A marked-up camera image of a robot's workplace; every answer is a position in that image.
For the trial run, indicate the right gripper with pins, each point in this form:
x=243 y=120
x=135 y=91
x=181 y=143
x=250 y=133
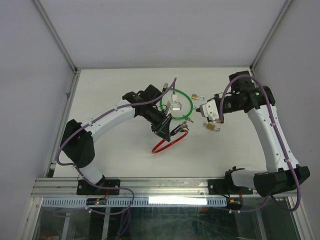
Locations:
x=217 y=96

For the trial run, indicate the green cable lock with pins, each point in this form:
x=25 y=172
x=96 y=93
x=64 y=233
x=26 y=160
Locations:
x=177 y=115

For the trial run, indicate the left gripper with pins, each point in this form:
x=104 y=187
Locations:
x=162 y=129

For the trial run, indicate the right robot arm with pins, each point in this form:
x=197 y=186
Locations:
x=283 y=171

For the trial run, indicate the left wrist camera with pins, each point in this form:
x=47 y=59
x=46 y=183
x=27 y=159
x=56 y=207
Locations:
x=173 y=104

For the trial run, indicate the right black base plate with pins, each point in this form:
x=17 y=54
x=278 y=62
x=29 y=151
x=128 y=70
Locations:
x=218 y=187

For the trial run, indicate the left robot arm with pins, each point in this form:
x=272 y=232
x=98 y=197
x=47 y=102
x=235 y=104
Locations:
x=78 y=140

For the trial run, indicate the white slotted cable duct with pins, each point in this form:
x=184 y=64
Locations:
x=152 y=201

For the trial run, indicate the brass long-shackle padlock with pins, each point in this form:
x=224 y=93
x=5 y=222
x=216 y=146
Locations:
x=197 y=97

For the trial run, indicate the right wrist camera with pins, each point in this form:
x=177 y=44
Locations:
x=210 y=111

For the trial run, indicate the aluminium front rail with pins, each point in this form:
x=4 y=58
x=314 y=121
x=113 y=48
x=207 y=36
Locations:
x=141 y=186

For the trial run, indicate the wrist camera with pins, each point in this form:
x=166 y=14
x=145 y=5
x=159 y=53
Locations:
x=210 y=111
x=173 y=104

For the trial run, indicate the red cable lock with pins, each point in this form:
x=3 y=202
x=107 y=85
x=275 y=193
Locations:
x=176 y=135

